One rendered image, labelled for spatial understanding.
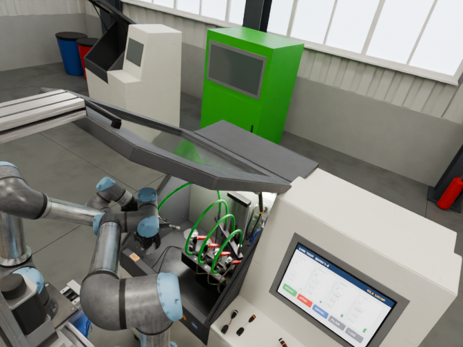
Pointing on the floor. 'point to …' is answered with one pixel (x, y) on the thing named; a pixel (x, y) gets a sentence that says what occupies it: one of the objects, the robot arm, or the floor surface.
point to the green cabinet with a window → (249, 80)
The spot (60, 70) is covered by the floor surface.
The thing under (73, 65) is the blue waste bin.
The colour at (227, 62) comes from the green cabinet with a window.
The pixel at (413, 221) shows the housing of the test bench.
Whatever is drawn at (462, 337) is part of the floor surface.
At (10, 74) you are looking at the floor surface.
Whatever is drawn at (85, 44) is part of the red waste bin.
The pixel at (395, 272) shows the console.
